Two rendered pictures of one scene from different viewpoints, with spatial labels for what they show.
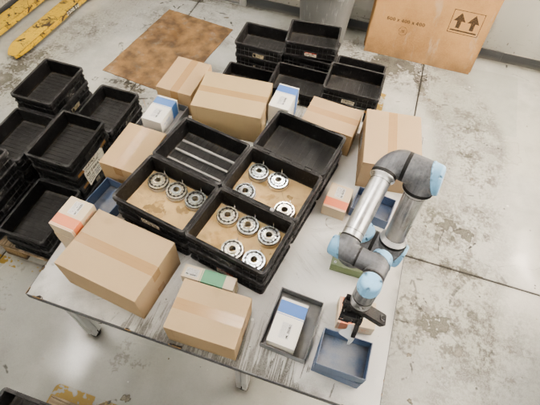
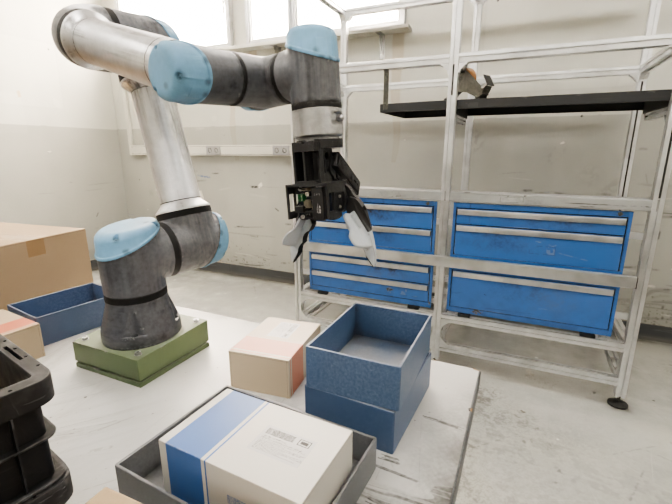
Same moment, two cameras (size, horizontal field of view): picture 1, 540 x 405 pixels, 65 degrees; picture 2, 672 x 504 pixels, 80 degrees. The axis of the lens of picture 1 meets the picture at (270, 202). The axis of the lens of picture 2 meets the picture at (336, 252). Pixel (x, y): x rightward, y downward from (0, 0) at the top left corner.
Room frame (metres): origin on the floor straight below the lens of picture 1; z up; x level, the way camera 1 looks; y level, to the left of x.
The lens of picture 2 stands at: (0.44, 0.28, 1.13)
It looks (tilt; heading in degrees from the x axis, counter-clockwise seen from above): 14 degrees down; 280
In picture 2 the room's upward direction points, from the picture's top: straight up
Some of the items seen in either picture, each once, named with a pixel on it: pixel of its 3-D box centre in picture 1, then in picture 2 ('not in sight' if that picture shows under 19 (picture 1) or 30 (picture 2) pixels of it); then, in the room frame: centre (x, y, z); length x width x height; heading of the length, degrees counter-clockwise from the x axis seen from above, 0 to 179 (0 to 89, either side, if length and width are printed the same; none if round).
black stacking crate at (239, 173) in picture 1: (272, 189); not in sight; (1.24, 0.00, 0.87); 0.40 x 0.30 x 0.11; 65
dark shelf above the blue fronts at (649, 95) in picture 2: not in sight; (512, 108); (-0.04, -1.90, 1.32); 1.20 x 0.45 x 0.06; 166
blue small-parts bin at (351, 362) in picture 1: (343, 355); (373, 348); (0.48, -0.34, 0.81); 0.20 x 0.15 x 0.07; 75
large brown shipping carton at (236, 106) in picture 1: (233, 107); not in sight; (1.86, 0.26, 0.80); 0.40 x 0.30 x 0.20; 80
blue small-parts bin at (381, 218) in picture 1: (372, 207); (69, 311); (1.26, -0.53, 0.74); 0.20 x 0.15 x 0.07; 68
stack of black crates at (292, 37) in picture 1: (310, 59); not in sight; (2.93, -0.24, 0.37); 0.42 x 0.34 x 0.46; 75
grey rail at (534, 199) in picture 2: not in sight; (446, 195); (0.26, -1.77, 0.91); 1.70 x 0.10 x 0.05; 166
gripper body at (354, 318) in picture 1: (354, 308); (319, 180); (0.57, -0.33, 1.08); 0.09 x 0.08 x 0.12; 74
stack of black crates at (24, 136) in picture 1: (27, 150); not in sight; (1.81, 1.65, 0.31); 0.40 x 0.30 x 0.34; 165
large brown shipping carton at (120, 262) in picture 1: (120, 263); not in sight; (0.82, 0.64, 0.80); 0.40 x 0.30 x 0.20; 69
